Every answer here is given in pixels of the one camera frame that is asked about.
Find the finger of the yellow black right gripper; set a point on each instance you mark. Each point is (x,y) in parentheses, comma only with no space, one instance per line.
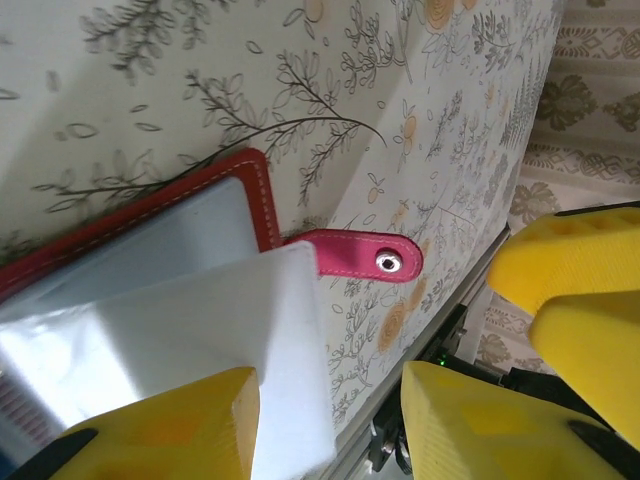
(590,360)
(575,265)

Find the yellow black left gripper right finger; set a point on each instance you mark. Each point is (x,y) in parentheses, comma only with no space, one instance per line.
(475,440)

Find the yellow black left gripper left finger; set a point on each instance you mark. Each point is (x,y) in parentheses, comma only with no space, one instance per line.
(175,435)

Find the red card holder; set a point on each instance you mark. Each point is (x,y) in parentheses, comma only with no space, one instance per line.
(260,200)

